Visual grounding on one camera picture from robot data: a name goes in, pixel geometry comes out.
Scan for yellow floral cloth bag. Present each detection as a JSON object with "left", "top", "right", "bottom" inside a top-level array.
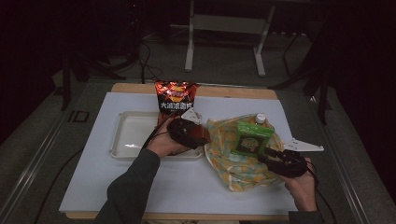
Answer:
[{"left": 204, "top": 114, "right": 287, "bottom": 193}]

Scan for black stand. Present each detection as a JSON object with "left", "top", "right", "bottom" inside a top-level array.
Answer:
[
  {"left": 60, "top": 46, "right": 127, "bottom": 111},
  {"left": 269, "top": 31, "right": 333, "bottom": 126}
]

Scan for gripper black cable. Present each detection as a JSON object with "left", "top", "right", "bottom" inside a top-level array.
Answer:
[
  {"left": 306, "top": 160, "right": 339, "bottom": 224},
  {"left": 140, "top": 112, "right": 177, "bottom": 151}
]

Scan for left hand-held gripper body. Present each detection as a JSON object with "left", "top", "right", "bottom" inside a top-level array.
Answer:
[{"left": 167, "top": 107, "right": 206, "bottom": 150}]

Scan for black floor cable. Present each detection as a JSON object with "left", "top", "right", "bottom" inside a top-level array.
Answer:
[{"left": 33, "top": 148, "right": 85, "bottom": 224}]

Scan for red chip bag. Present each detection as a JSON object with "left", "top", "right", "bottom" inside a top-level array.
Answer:
[{"left": 154, "top": 79, "right": 201, "bottom": 128}]

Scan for green snack packet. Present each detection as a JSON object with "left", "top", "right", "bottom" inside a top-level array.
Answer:
[{"left": 231, "top": 120, "right": 276, "bottom": 158}]

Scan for metal floor rail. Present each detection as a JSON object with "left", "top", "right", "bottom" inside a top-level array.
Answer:
[
  {"left": 306, "top": 95, "right": 372, "bottom": 224},
  {"left": 0, "top": 105, "right": 78, "bottom": 224}
]

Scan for person's left hand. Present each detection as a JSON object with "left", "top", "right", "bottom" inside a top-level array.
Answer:
[{"left": 146, "top": 119, "right": 190, "bottom": 159}]

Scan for black floor cables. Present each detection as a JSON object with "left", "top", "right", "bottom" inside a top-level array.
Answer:
[{"left": 135, "top": 40, "right": 163, "bottom": 85}]

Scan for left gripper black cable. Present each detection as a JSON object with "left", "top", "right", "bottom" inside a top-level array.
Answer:
[{"left": 140, "top": 112, "right": 177, "bottom": 151}]

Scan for person's right hand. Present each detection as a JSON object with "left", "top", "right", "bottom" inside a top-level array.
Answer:
[{"left": 281, "top": 157, "right": 319, "bottom": 213}]

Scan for white plastic tray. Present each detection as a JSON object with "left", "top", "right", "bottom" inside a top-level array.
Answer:
[{"left": 108, "top": 110, "right": 205, "bottom": 161}]

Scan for white table sheet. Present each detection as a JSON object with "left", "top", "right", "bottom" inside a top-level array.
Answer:
[{"left": 59, "top": 91, "right": 299, "bottom": 214}]

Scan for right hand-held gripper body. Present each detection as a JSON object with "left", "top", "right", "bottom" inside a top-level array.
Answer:
[{"left": 264, "top": 137, "right": 325, "bottom": 179}]

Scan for white metal stand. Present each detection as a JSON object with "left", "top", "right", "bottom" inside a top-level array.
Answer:
[{"left": 169, "top": 0, "right": 276, "bottom": 78}]

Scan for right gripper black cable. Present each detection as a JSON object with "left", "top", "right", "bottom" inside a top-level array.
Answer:
[{"left": 306, "top": 160, "right": 339, "bottom": 224}]

